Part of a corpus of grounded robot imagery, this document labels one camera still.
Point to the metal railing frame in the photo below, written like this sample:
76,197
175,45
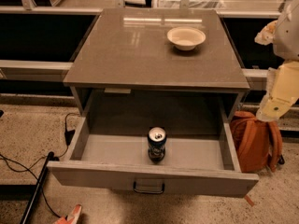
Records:
40,38

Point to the blue pepsi can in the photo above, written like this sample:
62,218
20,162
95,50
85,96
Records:
156,140

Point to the black drawer handle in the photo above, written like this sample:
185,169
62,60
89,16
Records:
148,189

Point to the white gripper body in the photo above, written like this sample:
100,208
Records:
287,36

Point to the black pole on floor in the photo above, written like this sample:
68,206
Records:
38,191

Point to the black power adapter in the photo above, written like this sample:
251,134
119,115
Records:
68,136

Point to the white paper bowl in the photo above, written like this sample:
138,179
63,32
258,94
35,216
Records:
186,38

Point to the grey cabinet with counter top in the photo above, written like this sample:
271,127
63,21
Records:
128,48

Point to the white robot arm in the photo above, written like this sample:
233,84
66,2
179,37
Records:
286,36

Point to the orange white object on floor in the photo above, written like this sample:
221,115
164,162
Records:
72,217

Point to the open grey top drawer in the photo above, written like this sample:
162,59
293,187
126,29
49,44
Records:
110,146

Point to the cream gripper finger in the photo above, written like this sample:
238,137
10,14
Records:
271,110
266,35

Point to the orange backpack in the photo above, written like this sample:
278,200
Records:
257,143

